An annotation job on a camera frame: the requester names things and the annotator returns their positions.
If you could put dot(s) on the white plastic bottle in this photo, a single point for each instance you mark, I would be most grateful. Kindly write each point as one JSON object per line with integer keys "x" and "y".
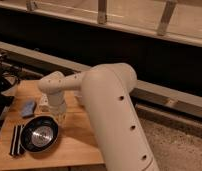
{"x": 43, "y": 103}

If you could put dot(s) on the blue sponge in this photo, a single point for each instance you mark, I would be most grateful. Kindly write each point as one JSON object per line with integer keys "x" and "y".
{"x": 28, "y": 109}

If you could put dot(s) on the black ceramic bowl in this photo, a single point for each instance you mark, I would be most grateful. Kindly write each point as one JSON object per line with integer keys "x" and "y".
{"x": 39, "y": 134}

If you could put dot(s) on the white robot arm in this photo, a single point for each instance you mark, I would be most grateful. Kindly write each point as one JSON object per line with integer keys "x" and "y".
{"x": 105, "y": 93}

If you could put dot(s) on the white paper cup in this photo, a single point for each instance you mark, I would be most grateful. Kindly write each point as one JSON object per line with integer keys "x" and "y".
{"x": 78, "y": 96}

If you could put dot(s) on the black white striped box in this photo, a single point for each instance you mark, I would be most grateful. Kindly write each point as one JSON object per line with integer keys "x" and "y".
{"x": 15, "y": 148}

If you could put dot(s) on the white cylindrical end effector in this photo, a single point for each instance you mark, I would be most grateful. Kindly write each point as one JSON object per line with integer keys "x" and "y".
{"x": 57, "y": 106}

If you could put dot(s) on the black equipment at left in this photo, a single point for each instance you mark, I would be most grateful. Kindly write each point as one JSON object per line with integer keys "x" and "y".
{"x": 8, "y": 82}

